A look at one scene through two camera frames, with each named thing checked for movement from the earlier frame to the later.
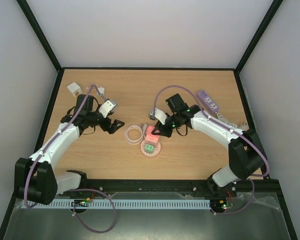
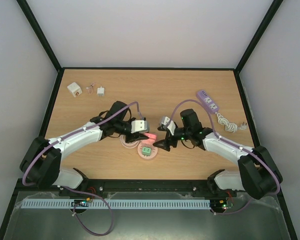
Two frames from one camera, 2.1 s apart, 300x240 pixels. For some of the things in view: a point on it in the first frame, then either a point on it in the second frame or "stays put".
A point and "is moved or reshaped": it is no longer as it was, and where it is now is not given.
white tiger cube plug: x=74 y=89 stays put
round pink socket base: x=156 y=149 is moved or reshaped
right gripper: x=165 y=126 → x=169 y=137
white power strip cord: x=243 y=126 stays put
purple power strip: x=206 y=102 stays put
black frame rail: x=249 y=187 stays put
